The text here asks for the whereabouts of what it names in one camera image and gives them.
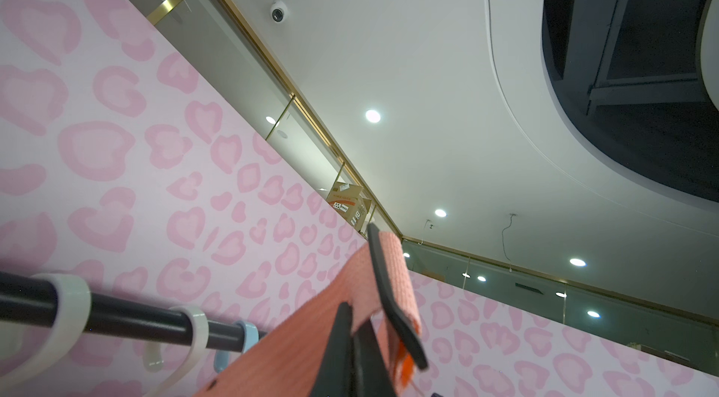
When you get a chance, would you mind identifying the cardboard box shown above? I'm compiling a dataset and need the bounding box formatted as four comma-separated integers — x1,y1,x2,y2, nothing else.
327,182,372,232

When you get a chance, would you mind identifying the light blue hook left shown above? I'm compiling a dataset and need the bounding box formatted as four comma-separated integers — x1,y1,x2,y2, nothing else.
213,320,261,374

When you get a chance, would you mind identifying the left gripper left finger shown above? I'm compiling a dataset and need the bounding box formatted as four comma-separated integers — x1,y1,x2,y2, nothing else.
310,303,353,397

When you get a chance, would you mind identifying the ceiling dome camera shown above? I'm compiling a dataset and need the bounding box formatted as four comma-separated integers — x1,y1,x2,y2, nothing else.
271,1,289,24

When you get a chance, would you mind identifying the black garment rack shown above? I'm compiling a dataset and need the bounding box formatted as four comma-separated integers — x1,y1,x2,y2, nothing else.
1,272,233,350

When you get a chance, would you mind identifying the pink shoulder bag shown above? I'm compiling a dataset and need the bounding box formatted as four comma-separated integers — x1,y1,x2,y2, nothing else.
194,231,421,396

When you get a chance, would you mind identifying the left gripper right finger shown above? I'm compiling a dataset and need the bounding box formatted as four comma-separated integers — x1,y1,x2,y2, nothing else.
353,320,397,397

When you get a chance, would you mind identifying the white plastic hook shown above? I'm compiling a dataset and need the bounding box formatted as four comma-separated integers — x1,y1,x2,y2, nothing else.
1,273,92,394
142,304,210,397

